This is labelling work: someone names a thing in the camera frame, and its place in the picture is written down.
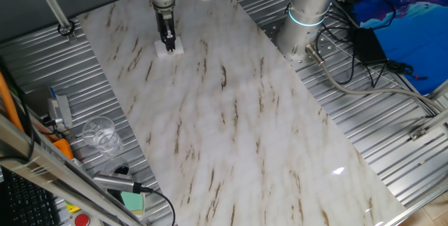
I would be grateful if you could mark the orange tube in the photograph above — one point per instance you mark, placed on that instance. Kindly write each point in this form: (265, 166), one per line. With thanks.
(7, 103)

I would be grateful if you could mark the grey box red button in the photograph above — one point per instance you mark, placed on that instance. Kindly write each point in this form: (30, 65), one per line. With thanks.
(82, 220)

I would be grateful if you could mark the green yellow sponge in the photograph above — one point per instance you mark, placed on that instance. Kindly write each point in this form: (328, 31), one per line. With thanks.
(133, 199)

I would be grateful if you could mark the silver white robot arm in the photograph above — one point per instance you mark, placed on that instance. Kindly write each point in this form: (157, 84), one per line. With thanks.
(308, 9)

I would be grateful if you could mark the silver blue scale device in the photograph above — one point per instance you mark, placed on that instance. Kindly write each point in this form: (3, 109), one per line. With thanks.
(61, 108)

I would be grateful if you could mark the small metal corner bracket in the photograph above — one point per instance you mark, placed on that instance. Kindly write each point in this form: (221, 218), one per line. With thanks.
(418, 134)
(70, 135)

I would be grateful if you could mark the black power adapter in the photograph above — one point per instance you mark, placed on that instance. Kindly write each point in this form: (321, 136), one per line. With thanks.
(369, 45)

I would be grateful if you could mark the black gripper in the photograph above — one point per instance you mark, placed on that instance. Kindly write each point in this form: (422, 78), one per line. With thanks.
(164, 17)

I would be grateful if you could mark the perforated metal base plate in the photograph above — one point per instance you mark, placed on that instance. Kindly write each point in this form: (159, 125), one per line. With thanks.
(327, 45)

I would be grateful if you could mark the white marble pattern board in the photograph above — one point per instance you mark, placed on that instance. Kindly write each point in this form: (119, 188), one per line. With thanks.
(245, 131)

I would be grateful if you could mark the aluminium frame beam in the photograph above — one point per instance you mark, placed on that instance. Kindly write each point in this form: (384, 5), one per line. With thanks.
(52, 168)

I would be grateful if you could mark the aluminium frame post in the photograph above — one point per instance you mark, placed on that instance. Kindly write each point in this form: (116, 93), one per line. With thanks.
(50, 3)

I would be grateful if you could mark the black keyboard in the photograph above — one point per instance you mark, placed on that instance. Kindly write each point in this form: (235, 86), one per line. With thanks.
(28, 201)

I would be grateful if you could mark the blue poster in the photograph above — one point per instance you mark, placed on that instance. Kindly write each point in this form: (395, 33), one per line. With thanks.
(413, 26)

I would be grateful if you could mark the silver exterior camera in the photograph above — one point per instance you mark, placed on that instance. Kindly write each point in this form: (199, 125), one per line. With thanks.
(113, 182)

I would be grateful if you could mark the orange box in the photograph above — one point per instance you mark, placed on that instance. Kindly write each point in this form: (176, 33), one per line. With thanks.
(64, 148)

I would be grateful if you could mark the large clear glass cup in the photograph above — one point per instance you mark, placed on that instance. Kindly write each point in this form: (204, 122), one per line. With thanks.
(101, 136)

